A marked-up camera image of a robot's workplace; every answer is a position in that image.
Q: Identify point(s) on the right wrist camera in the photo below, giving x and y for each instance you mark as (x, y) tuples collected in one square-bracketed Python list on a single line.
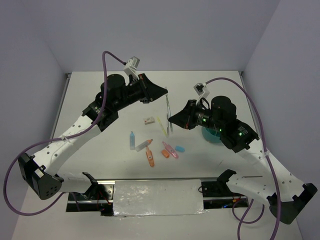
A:
[(201, 90)]

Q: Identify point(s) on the green highlighter pen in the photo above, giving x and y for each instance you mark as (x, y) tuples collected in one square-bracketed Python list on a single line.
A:
[(168, 114)]

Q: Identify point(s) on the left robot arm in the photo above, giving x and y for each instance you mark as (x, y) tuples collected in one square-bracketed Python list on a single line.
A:
[(40, 169)]

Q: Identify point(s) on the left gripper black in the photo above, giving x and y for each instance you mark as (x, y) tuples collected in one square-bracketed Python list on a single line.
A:
[(150, 91)]

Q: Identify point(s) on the blue eraser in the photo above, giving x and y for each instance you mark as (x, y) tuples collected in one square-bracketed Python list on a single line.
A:
[(180, 149)]

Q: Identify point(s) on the blue marker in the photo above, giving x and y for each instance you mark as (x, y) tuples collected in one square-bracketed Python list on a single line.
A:
[(132, 143)]

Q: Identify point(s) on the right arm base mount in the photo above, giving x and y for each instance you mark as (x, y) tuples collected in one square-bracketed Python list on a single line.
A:
[(219, 197)]

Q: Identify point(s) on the teal round pen holder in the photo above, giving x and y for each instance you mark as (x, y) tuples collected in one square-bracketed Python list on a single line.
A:
[(211, 135)]

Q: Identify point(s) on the yellow highlighter pen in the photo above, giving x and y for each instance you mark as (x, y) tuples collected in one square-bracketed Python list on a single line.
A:
[(162, 127)]

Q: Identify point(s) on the orange highlighter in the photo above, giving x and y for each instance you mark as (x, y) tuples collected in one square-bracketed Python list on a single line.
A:
[(150, 157)]

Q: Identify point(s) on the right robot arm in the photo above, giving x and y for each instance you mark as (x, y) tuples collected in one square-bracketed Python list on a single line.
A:
[(277, 188)]

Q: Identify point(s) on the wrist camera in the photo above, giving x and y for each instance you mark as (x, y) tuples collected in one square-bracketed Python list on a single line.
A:
[(201, 90), (130, 68)]

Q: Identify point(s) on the orange highlighter cap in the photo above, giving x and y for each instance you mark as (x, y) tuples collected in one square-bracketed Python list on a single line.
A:
[(165, 153)]

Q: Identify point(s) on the silver foil sheet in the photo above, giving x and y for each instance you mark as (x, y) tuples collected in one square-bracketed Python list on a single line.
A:
[(157, 198)]

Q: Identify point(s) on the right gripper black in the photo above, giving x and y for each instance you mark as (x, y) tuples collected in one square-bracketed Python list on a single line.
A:
[(184, 118)]

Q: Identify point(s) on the pink highlighter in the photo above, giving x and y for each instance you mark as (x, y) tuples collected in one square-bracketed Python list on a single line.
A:
[(170, 150)]

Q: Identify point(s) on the white eraser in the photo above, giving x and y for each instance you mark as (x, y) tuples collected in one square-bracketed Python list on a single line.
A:
[(149, 120)]

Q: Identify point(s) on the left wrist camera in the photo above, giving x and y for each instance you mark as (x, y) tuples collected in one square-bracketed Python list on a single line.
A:
[(130, 68)]

